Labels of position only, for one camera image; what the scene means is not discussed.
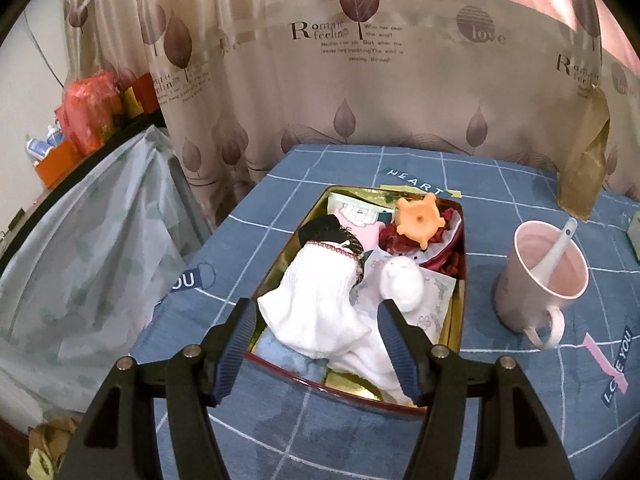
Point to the olive crumpled cloth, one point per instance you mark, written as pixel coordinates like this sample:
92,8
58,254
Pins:
48,443

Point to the black gold hair clip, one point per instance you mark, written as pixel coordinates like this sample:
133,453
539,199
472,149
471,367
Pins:
327,229

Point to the red white scrunchie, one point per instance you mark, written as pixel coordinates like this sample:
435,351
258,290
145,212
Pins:
444,253

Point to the pink mug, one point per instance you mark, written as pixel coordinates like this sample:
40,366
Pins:
525,306

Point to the white spoon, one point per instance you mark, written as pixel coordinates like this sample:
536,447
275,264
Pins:
543,271

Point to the red plastic bag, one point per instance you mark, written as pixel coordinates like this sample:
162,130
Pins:
89,111

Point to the red gold tin box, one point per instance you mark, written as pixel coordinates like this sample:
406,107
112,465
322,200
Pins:
347,386

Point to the orange plastic toy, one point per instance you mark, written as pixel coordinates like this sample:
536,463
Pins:
418,220

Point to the floral white tissue packet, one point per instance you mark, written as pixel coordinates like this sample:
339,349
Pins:
430,315

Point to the green patterned plastic cover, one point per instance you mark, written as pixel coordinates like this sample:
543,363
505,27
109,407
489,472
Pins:
83,286

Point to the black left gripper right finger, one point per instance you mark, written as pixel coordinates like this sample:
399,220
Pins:
515,437

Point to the white cotton ball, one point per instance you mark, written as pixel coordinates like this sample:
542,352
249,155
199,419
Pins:
401,280

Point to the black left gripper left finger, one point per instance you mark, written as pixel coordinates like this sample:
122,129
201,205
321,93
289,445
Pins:
116,438

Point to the brown kraft snack bag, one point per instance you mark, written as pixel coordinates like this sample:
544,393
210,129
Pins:
582,176

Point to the white fluffy sock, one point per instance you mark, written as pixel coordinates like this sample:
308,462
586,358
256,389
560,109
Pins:
310,312

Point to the light blue towel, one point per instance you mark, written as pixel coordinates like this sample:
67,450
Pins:
273,351

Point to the green tissue pack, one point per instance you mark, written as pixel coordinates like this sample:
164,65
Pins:
633,234

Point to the pink white wet wipes pack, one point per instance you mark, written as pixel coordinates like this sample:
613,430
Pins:
364,220

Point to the orange box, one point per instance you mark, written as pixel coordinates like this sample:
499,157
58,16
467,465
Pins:
58,164

